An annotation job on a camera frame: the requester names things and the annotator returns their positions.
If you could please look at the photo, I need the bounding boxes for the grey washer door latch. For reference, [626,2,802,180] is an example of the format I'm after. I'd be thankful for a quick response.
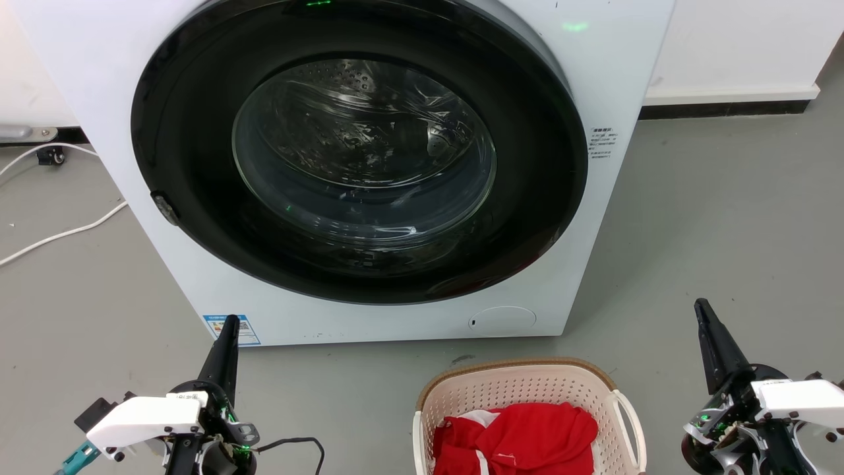
[150,191,180,226]

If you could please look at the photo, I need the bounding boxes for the round black washer door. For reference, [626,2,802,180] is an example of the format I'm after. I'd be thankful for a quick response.
[131,0,589,305]

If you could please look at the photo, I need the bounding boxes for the white power cable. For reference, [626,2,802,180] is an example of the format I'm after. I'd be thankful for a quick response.
[0,142,100,177]
[0,201,129,267]

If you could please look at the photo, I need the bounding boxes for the white front-load washing machine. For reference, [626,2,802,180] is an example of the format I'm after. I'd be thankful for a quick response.
[10,0,677,347]

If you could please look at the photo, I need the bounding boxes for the small printed text label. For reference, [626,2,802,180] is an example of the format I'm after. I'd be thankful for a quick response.
[589,127,619,160]

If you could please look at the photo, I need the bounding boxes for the cream perforated laundry basket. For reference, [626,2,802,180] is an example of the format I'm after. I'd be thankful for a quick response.
[413,358,648,475]

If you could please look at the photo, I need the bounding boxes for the blue energy label sticker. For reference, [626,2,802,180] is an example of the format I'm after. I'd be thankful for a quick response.
[203,314,261,346]

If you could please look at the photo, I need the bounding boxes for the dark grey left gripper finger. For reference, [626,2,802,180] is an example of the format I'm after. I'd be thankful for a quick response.
[196,315,240,406]

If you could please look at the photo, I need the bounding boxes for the teal cable connector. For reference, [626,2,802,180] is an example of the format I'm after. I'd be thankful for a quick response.
[54,442,101,475]

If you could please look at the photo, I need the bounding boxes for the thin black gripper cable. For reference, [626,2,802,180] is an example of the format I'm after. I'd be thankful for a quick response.
[256,437,326,475]

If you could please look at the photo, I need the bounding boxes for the round white filter cover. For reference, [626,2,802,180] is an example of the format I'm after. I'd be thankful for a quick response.
[469,306,537,333]

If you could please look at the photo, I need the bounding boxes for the white baseboard ledge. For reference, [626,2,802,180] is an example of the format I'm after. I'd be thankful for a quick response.
[643,82,822,108]

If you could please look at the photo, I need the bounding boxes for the red garment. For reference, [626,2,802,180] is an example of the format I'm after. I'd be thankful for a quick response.
[432,402,599,475]

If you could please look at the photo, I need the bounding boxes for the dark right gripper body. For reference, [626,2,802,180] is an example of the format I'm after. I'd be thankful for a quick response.
[681,364,818,475]

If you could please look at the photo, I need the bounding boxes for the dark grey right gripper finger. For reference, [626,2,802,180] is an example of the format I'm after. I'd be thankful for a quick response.
[694,298,753,395]

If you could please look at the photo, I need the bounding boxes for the grey metal bar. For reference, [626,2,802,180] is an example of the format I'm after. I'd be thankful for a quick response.
[0,125,59,143]

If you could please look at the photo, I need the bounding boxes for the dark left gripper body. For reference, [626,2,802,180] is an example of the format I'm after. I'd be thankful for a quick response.
[165,381,260,475]

